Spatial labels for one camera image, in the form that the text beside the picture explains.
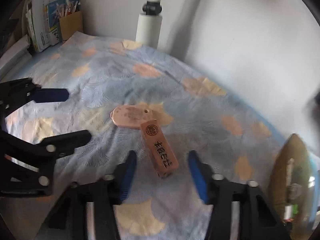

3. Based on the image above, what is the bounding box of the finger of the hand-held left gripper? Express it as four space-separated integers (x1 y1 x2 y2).
0 129 92 198
0 78 70 114

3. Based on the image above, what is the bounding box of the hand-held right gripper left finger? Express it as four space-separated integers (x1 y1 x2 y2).
46 150 137 240

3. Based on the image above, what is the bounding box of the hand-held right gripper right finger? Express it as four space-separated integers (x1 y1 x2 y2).
187 150 292 240

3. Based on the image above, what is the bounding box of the golden glass bowl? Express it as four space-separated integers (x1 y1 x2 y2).
268 133 316 228

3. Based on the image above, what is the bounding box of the white board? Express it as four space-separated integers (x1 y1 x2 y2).
0 35 32 77

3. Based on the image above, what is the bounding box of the pink oval tag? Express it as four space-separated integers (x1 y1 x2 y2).
110 105 154 130

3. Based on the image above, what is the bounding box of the blue floral printed cloth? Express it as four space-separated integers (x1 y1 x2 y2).
0 31 313 240

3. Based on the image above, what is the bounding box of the brown cardboard box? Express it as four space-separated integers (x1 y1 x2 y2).
59 11 84 41

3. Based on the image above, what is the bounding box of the blue printed booklet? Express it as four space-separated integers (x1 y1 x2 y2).
46 0 81 47

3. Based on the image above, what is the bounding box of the white pole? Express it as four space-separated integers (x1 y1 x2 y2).
135 0 167 50

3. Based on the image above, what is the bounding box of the black pole clamp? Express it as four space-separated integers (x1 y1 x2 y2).
142 1 163 16

